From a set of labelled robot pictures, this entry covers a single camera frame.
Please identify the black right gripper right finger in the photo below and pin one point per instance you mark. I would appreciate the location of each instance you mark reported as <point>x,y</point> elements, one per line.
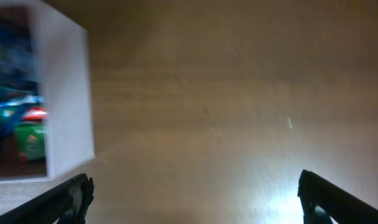
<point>324,202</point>

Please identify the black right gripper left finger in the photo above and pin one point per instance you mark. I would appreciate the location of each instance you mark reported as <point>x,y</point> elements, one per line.
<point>68,202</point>

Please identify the green white soap packet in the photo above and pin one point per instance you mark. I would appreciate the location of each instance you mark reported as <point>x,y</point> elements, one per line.
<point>30,134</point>

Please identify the blue white toothbrush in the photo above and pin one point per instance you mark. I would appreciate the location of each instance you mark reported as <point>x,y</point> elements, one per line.
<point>13,110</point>

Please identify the white pink open box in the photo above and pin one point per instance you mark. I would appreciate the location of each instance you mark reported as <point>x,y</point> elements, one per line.
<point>64,72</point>

